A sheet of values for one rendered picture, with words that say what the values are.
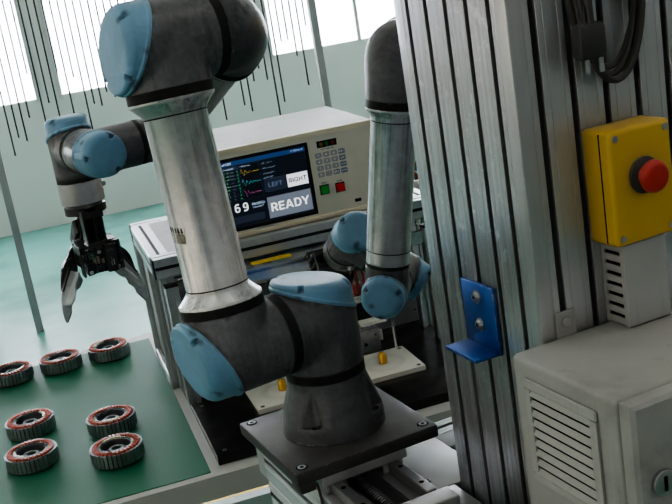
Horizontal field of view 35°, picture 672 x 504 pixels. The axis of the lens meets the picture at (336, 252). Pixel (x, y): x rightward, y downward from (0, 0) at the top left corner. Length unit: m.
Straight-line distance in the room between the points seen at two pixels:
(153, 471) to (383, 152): 0.88
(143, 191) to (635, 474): 7.83
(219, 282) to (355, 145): 1.12
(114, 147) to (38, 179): 6.98
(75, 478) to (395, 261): 0.89
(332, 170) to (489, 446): 1.16
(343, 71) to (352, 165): 6.57
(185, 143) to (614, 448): 0.65
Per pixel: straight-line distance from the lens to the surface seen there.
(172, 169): 1.41
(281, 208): 2.46
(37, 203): 8.75
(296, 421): 1.55
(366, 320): 2.48
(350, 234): 1.89
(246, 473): 2.20
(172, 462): 2.28
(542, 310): 1.26
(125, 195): 8.78
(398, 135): 1.73
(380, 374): 2.43
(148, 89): 1.39
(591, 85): 1.26
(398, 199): 1.75
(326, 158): 2.47
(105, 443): 2.37
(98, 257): 1.88
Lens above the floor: 1.69
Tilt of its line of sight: 15 degrees down
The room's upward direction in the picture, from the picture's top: 9 degrees counter-clockwise
